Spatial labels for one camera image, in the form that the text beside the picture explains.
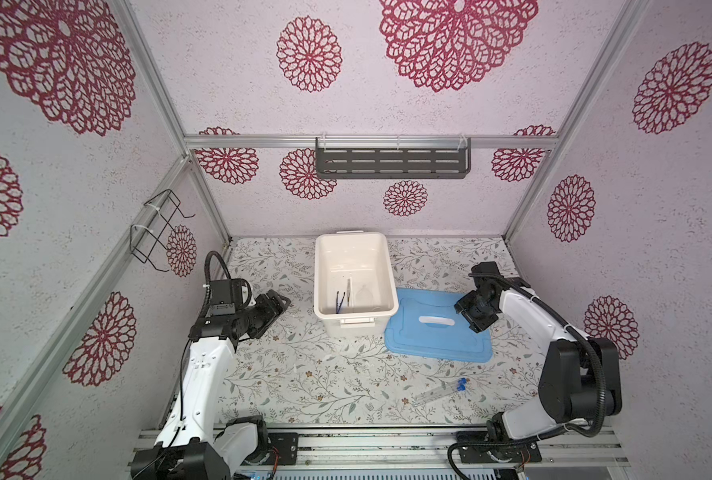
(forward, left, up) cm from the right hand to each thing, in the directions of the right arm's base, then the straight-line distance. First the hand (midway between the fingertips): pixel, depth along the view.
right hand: (460, 310), depth 90 cm
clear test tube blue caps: (-23, +11, -10) cm, 27 cm away
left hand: (-8, +51, +9) cm, 52 cm away
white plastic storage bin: (+22, +29, -1) cm, 37 cm away
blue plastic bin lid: (-1, +8, -7) cm, 11 cm away
